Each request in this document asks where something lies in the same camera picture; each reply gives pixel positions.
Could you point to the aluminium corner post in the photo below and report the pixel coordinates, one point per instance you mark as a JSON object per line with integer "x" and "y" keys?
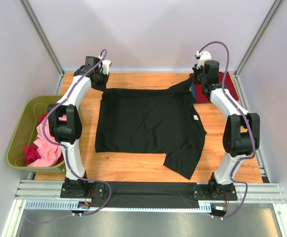
{"x": 258, "y": 36}
{"x": 41, "y": 34}

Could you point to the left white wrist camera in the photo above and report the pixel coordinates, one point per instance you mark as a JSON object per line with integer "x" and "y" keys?
{"x": 104, "y": 67}

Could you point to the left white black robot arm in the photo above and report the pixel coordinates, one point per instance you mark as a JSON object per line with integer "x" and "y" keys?
{"x": 65, "y": 124}

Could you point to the olive green plastic bin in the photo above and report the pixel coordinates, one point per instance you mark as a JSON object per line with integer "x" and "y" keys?
{"x": 26, "y": 133}

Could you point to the left aluminium corner post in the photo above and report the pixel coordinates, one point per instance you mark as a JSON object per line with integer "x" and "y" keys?
{"x": 41, "y": 34}

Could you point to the black t shirt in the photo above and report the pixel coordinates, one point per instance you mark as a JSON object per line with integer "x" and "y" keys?
{"x": 147, "y": 121}

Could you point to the folded blue shirt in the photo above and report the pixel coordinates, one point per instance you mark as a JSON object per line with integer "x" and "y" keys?
{"x": 193, "y": 91}

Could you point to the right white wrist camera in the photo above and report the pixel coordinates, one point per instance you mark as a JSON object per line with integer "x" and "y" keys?
{"x": 202, "y": 57}

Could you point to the right aluminium corner post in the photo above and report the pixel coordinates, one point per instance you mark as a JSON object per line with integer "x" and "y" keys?
{"x": 258, "y": 36}

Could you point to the magenta shirt in bin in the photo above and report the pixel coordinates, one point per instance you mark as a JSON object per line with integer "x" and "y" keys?
{"x": 36, "y": 155}

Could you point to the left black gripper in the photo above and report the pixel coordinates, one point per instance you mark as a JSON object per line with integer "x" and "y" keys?
{"x": 100, "y": 82}

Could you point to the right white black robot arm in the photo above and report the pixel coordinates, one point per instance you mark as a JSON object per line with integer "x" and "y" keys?
{"x": 241, "y": 134}

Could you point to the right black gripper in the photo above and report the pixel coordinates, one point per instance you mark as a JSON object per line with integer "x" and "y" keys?
{"x": 198, "y": 77}

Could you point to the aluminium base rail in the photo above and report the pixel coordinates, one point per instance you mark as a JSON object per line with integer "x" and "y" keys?
{"x": 41, "y": 195}

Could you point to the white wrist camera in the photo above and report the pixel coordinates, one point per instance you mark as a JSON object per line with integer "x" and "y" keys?
{"x": 104, "y": 67}
{"x": 202, "y": 57}

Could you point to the pink shirt in bin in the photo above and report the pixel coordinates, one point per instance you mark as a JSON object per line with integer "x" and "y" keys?
{"x": 54, "y": 153}

